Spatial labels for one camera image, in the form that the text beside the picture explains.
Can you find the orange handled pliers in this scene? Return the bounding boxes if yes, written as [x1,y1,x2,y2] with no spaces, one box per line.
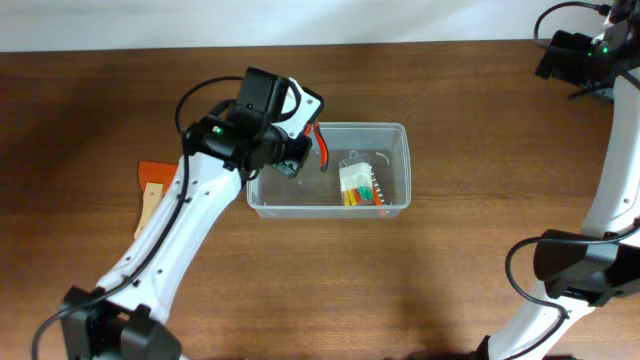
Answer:
[303,122,329,172]

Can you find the clear box coloured plugs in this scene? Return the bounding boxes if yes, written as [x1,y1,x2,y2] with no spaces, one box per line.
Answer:
[339,150,374,207]

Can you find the clear plastic container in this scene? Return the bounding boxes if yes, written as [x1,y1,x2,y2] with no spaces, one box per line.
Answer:
[246,122,412,219]

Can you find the orange screwdriver bit holder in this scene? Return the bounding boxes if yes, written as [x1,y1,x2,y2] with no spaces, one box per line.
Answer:
[371,169,385,206]

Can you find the orange scraper wooden handle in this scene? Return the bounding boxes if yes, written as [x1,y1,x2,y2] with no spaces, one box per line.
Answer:
[134,161,177,240]

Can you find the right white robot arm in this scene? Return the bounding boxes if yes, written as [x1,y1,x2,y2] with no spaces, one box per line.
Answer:
[470,0,639,359]

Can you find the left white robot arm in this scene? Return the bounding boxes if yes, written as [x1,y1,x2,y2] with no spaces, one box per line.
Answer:
[31,67,324,360]

